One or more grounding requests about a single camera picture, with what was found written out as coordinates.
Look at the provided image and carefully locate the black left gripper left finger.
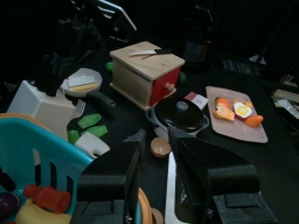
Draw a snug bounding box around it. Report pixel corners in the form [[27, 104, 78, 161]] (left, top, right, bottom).
[[69, 129, 146, 224]]

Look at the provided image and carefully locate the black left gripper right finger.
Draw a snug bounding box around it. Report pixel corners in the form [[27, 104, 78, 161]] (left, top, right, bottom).
[[166, 126, 280, 224]]

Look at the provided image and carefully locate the white toy vegetable piece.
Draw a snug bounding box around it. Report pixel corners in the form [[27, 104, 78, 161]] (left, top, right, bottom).
[[73, 131, 110, 159]]

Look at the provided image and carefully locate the white plate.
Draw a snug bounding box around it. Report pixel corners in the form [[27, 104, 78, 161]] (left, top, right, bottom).
[[204, 85, 269, 144]]

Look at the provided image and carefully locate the green toy vegetable piece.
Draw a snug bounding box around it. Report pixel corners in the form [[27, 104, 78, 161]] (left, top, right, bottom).
[[66, 129, 81, 145], [78, 124, 109, 138], [75, 113, 103, 130]]

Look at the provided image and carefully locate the brown toy egg shell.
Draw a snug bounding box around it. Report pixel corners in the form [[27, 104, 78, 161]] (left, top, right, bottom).
[[149, 136, 173, 159]]

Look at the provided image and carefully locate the yellow toy food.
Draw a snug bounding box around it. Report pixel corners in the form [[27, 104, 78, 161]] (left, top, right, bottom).
[[14, 200, 73, 224]]

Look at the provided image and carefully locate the orange toy tomato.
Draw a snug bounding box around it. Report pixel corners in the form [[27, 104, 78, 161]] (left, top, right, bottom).
[[242, 114, 265, 129]]

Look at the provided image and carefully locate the yellow fruit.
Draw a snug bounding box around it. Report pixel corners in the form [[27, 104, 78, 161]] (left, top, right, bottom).
[[210, 102, 236, 123]]

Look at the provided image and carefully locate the black pot lid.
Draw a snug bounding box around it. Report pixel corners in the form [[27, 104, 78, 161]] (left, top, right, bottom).
[[153, 97, 205, 134]]

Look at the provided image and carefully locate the purple toy eggplant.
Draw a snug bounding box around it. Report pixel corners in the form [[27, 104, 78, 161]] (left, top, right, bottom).
[[0, 192, 21, 221]]

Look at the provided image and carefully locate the orange toy carrot piece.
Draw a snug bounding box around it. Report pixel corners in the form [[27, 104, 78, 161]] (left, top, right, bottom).
[[214, 96, 233, 110]]

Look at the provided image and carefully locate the white toy fork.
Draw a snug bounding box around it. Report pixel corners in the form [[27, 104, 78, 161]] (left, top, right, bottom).
[[71, 99, 87, 118]]

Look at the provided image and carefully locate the small red white box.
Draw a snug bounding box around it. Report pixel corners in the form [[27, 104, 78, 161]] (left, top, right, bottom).
[[181, 91, 210, 111]]

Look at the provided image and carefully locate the pale background clutter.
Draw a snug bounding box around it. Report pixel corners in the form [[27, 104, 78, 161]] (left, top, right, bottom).
[[270, 73, 299, 121]]

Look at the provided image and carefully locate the yellow toy butter slab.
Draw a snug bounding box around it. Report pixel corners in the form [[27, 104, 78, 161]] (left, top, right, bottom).
[[66, 74, 98, 92]]

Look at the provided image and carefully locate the wooden box with red drawer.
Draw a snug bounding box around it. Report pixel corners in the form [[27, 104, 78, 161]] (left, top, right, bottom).
[[106, 40, 186, 111]]

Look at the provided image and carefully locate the striped background object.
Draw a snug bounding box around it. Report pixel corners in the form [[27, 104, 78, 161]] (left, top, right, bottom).
[[221, 59, 256, 76]]

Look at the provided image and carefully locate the teal basket with orange handle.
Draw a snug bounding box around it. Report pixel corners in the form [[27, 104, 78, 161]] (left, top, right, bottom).
[[0, 113, 154, 224]]

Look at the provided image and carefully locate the white toy pan, dark handle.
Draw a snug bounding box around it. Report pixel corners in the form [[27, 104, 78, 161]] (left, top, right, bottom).
[[59, 67, 117, 108]]

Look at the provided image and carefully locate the small black-handled toy knife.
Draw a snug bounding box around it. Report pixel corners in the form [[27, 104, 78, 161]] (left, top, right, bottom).
[[126, 48, 173, 58]]

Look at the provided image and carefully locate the white metal frame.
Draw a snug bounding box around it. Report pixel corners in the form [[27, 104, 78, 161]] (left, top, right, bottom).
[[94, 0, 137, 42]]

